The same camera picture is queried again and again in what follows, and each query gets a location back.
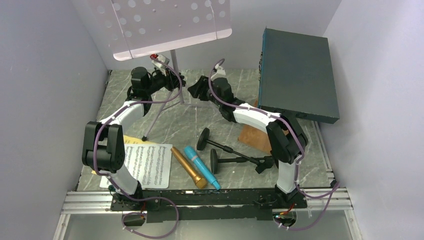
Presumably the blue microphone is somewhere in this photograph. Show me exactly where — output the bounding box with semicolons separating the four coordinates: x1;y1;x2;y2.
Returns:
184;146;221;190

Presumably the white sheet music page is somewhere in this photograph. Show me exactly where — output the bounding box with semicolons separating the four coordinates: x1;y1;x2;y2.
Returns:
100;143;173;195

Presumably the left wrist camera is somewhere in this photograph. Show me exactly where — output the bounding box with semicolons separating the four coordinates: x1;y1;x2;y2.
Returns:
149;53;170;76

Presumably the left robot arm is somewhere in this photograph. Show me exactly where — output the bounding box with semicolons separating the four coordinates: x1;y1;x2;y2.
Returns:
81;67;186;210

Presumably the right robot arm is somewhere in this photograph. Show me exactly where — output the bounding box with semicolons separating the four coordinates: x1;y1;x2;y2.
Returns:
188;76;308;208

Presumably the gold microphone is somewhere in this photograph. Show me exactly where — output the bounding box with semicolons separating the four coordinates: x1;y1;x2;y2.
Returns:
171;146;208;189

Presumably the wooden base board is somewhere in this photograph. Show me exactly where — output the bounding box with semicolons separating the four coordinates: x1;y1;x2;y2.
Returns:
237;99;273;155

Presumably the black microphone stand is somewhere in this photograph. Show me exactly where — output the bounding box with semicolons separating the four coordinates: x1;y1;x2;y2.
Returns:
196;127;275;167
210;149;275;174

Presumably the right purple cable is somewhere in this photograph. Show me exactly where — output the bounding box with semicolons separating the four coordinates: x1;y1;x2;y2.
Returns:
207;58;341;232

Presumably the purple cable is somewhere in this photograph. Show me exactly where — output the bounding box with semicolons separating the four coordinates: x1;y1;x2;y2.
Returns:
92;57;185;239
207;58;341;232

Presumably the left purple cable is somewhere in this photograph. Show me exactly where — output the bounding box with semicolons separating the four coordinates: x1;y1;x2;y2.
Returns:
92;57;185;239

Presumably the black microphone stand upper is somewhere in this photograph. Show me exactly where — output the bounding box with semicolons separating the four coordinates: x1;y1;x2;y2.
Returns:
196;127;275;167

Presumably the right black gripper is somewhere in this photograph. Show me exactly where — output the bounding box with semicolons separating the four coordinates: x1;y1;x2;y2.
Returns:
187;76;223;108

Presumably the lilac music stand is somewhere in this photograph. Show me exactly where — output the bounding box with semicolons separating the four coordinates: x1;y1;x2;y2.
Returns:
86;0;233;142

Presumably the dark teal tilted board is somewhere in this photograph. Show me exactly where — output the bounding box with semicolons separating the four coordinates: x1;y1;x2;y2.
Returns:
258;28;340;124

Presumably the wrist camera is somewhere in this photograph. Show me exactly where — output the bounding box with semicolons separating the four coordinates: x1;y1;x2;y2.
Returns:
149;53;170;76
211;63;226;77

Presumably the black microphone stand lower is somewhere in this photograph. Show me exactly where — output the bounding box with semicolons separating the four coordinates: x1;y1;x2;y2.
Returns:
210;149;275;174

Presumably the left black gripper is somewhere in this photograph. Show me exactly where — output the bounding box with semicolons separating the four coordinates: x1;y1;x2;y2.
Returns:
145;67;185;96

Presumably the yellow paper sheet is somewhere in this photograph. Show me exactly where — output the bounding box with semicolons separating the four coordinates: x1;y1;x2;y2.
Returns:
91;134;157;176

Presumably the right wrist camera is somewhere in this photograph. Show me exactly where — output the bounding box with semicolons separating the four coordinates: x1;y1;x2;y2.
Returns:
211;63;226;77

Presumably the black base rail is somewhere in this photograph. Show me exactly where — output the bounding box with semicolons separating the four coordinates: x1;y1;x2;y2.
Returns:
110;187;308;223

